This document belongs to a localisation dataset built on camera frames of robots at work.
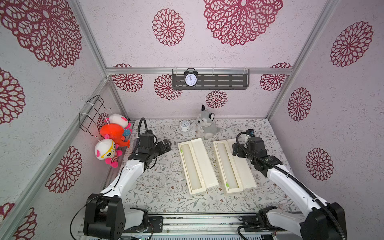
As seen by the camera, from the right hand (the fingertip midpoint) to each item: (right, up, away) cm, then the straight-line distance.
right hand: (240, 143), depth 83 cm
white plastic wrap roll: (-28, -14, +3) cm, 31 cm away
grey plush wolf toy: (-18, +10, +16) cm, 26 cm away
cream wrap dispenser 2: (+3, -20, -2) cm, 20 cm away
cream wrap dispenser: (-19, -15, +2) cm, 24 cm away
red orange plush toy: (-72, +7, +4) cm, 72 cm away
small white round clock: (-33, +11, +29) cm, 45 cm away
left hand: (-42, -2, +3) cm, 42 cm away
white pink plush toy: (-73, +14, +13) cm, 75 cm away
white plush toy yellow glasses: (-73, -3, -4) cm, 73 cm away
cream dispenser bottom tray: (-6, -19, 0) cm, 19 cm away
